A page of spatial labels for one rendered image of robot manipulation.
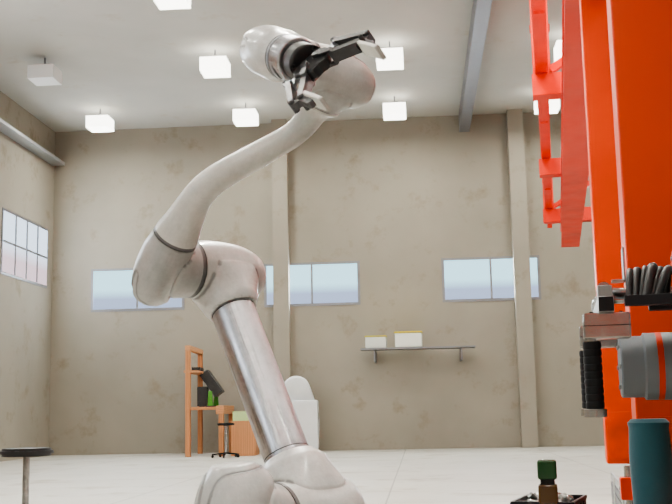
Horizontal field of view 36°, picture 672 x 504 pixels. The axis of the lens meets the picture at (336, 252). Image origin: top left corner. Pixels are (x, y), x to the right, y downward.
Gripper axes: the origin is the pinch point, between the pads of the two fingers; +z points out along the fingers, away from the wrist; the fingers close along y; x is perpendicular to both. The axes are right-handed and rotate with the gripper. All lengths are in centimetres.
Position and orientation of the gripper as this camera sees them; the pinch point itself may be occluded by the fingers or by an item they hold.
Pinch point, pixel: (350, 77)
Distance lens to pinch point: 184.6
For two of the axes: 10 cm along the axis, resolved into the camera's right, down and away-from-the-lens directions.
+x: -5.2, -6.7, -5.3
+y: -7.1, 6.8, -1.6
